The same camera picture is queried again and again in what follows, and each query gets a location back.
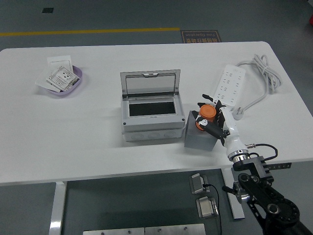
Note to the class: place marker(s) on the white table leg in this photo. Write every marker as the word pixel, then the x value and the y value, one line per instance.
pixel 236 208
pixel 57 208

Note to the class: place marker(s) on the blank white switch plate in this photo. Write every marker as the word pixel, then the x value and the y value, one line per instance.
pixel 58 61

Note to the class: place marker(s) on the metal foot pedal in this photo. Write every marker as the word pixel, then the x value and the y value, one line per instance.
pixel 196 183
pixel 206 208

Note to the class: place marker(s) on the white plate under socket panel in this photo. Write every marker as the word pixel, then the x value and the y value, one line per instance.
pixel 41 82

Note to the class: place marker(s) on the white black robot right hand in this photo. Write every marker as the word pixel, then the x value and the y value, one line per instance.
pixel 232 132

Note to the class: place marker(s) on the red object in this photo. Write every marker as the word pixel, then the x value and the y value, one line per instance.
pixel 311 22

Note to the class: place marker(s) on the transparent hinged box lid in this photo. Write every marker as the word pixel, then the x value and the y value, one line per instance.
pixel 149 84

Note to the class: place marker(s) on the black floor hatch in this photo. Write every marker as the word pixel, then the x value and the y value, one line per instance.
pixel 47 10

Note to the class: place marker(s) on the yellow floor tape line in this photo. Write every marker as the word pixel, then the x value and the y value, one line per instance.
pixel 97 31

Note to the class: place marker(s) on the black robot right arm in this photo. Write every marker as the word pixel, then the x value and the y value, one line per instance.
pixel 264 193

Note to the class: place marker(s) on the orange cylinder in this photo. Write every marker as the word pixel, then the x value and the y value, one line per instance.
pixel 207 112

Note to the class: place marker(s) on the white power strip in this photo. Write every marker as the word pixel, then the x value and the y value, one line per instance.
pixel 231 83

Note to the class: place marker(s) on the grey cube with round hole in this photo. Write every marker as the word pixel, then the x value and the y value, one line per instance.
pixel 195 140

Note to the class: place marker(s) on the brown floor sign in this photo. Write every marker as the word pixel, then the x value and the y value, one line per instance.
pixel 200 36

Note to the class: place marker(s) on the white printed socket panel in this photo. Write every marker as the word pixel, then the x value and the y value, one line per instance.
pixel 62 78

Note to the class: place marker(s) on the black table control strip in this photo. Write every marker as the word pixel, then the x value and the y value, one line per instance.
pixel 281 166

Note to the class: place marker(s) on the grey metal base plate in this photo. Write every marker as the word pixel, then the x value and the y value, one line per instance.
pixel 176 230
pixel 112 232

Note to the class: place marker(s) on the grey electrical enclosure box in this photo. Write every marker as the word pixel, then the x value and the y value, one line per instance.
pixel 151 128

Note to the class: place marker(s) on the purple plastic tray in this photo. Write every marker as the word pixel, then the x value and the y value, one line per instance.
pixel 77 73

